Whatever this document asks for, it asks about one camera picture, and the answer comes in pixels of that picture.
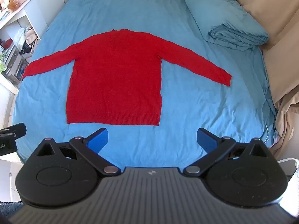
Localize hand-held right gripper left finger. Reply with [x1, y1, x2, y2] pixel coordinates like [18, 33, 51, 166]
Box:
[33, 128, 121, 176]

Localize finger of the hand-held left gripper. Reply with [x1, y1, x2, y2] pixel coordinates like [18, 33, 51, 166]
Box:
[0, 122, 27, 141]

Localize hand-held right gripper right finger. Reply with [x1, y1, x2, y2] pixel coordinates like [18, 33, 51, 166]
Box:
[183, 128, 274, 176]

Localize red knit sweater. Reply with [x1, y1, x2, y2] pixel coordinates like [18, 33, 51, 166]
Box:
[23, 29, 232, 126]

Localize dark blue shaggy rug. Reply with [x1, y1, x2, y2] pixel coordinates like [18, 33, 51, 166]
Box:
[0, 201, 24, 218]

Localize white plastic bag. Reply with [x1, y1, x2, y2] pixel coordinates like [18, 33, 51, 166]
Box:
[13, 25, 39, 53]

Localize white shelf unit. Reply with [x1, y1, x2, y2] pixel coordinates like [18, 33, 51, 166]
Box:
[0, 0, 48, 94]

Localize beige curtain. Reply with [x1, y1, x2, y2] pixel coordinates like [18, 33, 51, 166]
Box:
[233, 0, 299, 155]

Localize folded blue duvet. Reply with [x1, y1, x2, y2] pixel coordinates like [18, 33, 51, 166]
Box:
[179, 0, 269, 51]

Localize white charging cable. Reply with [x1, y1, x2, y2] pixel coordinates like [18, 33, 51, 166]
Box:
[263, 123, 272, 145]

